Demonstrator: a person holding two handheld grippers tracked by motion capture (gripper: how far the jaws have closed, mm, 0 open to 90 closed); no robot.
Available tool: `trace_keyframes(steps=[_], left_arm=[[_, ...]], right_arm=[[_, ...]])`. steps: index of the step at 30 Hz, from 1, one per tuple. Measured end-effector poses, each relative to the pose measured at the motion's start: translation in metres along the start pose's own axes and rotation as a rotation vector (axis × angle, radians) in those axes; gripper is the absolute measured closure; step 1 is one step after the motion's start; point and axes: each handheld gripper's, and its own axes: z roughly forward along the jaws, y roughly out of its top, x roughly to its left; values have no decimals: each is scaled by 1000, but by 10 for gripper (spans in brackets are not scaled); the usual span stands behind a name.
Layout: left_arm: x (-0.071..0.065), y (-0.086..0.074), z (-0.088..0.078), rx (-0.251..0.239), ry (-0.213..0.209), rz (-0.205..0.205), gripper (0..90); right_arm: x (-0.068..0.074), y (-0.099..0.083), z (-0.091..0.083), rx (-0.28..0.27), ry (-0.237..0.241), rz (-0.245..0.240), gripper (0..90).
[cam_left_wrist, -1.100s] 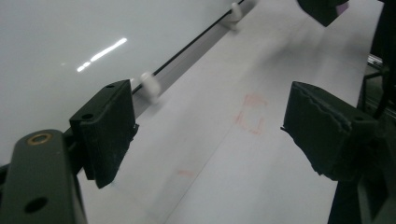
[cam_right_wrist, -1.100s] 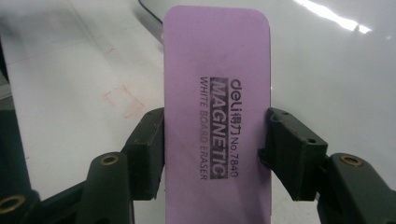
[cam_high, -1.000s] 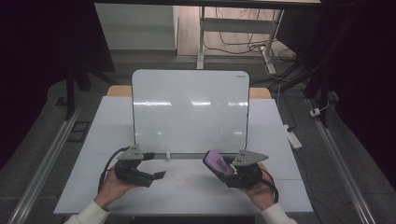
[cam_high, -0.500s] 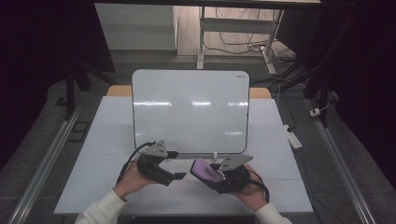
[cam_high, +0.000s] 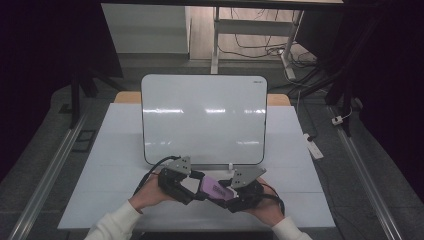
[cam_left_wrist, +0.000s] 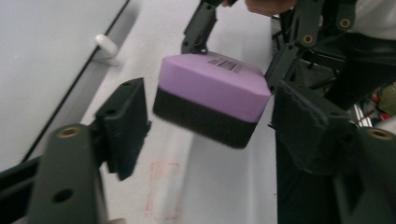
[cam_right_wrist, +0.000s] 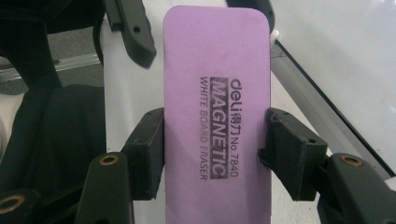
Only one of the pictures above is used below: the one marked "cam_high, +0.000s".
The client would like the person's right white sleeve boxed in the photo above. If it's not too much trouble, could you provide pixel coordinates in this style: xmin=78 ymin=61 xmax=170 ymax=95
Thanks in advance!
xmin=271 ymin=216 xmax=313 ymax=240

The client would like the black metal stand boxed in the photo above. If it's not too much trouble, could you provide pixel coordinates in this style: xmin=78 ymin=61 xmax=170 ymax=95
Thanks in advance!
xmin=59 ymin=64 xmax=126 ymax=129

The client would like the black tripod stand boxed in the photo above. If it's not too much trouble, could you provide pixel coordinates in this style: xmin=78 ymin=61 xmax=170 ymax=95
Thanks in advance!
xmin=288 ymin=13 xmax=384 ymax=138

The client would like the tangle of black floor cables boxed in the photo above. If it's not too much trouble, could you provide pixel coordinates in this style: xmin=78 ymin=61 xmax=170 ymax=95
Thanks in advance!
xmin=218 ymin=7 xmax=319 ymax=69

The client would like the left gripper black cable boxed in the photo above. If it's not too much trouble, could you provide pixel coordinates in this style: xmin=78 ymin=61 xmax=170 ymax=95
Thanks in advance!
xmin=133 ymin=155 xmax=182 ymax=196

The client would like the person's left white sleeve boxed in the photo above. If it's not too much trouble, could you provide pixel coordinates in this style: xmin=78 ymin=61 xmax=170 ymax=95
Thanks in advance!
xmin=84 ymin=199 xmax=143 ymax=240

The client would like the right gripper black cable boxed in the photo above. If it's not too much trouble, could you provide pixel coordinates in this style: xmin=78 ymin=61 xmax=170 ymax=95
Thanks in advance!
xmin=259 ymin=183 xmax=286 ymax=216

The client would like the dark floor socket plate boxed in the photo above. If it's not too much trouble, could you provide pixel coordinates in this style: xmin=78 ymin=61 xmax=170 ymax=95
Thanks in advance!
xmin=71 ymin=129 xmax=98 ymax=154

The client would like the white whiteboard with black rim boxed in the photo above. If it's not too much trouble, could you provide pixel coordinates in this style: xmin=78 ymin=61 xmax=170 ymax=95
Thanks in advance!
xmin=140 ymin=73 xmax=269 ymax=167

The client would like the white power strip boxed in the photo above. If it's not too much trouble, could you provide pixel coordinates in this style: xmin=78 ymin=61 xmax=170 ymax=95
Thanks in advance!
xmin=303 ymin=133 xmax=325 ymax=160

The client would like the black and purple whiteboard eraser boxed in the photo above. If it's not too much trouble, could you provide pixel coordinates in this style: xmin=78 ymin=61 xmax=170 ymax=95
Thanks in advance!
xmin=200 ymin=175 xmax=239 ymax=202

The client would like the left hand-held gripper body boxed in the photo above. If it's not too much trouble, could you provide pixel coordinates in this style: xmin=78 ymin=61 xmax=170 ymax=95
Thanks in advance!
xmin=158 ymin=156 xmax=196 ymax=205

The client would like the person's right hand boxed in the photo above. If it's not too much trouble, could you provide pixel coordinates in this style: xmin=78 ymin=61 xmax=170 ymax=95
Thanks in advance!
xmin=244 ymin=178 xmax=285 ymax=228

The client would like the wooden board under white top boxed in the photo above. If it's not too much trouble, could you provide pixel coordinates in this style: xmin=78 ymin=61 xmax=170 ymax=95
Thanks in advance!
xmin=114 ymin=91 xmax=292 ymax=107

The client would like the person's left hand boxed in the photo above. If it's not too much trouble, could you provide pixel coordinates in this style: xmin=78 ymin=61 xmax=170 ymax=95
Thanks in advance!
xmin=129 ymin=174 xmax=174 ymax=214

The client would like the white metal desk frame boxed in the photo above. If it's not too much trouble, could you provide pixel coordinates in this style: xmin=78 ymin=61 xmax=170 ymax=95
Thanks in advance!
xmin=210 ymin=6 xmax=305 ymax=81

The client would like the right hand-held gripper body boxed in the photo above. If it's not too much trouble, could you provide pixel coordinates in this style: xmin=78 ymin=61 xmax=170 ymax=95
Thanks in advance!
xmin=228 ymin=166 xmax=268 ymax=214

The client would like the silver metal floor rail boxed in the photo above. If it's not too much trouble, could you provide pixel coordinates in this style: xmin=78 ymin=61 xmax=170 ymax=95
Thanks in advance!
xmin=8 ymin=111 xmax=90 ymax=240
xmin=328 ymin=105 xmax=404 ymax=240

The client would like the dark curtain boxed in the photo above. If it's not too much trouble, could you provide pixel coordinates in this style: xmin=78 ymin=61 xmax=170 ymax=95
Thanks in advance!
xmin=0 ymin=0 xmax=124 ymax=183
xmin=296 ymin=0 xmax=424 ymax=194

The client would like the person's white sleeve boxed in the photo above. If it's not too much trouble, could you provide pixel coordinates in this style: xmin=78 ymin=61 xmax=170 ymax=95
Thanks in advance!
xmin=271 ymin=216 xmax=313 ymax=240
xmin=84 ymin=199 xmax=143 ymax=240

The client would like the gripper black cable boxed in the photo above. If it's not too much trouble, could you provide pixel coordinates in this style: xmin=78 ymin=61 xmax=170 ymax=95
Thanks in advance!
xmin=133 ymin=155 xmax=182 ymax=196
xmin=259 ymin=183 xmax=286 ymax=216

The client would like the white cabinet panel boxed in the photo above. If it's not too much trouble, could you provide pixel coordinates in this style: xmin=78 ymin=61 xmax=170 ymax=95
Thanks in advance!
xmin=100 ymin=3 xmax=192 ymax=54

